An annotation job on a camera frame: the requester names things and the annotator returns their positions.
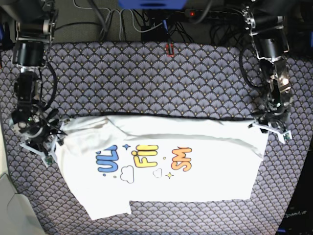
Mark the blue box at top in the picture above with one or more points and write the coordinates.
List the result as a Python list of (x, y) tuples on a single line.
[(152, 4)]

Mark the black power strip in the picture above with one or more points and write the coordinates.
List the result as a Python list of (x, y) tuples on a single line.
[(215, 13)]

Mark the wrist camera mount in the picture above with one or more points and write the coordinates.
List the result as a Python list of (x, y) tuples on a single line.
[(283, 136), (47, 152)]

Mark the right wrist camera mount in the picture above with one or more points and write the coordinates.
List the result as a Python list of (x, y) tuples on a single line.
[(47, 152)]

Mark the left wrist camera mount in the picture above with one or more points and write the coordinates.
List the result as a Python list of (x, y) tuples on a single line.
[(283, 136)]

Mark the white printed T-shirt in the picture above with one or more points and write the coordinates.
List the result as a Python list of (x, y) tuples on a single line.
[(107, 162)]

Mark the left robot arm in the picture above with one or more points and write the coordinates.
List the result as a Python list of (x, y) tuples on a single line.
[(264, 23)]

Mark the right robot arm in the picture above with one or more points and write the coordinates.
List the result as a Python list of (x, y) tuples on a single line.
[(35, 26)]

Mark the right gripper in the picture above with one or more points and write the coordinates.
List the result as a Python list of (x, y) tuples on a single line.
[(35, 128)]

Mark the red clamp on table edge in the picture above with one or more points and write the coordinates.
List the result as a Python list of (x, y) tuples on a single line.
[(170, 49)]

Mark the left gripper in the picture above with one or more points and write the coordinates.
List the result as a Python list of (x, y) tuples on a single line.
[(273, 114)]

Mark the patterned purple table cloth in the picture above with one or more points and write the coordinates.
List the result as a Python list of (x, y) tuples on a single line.
[(198, 81)]

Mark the grey plastic bin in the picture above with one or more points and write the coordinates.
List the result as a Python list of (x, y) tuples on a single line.
[(17, 216)]

